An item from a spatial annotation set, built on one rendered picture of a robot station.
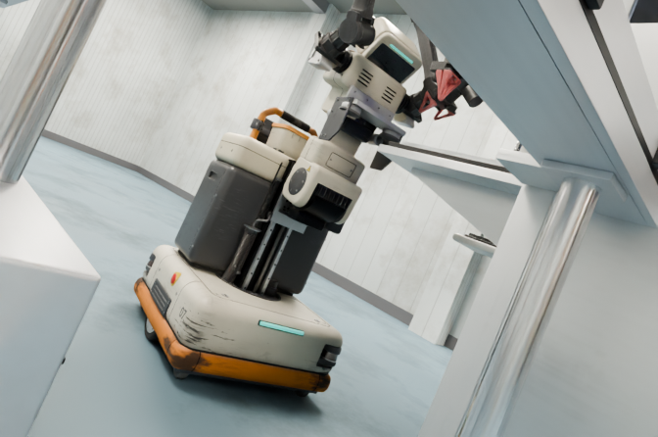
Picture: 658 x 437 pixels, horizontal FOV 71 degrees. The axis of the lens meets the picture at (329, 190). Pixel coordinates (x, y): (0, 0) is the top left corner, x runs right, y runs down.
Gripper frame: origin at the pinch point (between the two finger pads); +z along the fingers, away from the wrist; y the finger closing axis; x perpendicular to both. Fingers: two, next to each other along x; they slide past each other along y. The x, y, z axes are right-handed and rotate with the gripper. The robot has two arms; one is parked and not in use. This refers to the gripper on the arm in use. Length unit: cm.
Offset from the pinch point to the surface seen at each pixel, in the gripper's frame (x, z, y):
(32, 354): -87, 58, 47
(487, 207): -2.9, 27.0, 25.9
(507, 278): -13, 41, 40
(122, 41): 124, -120, -796
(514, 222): -13, 30, 38
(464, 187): -3.1, 23.8, 18.8
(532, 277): -35, 40, 53
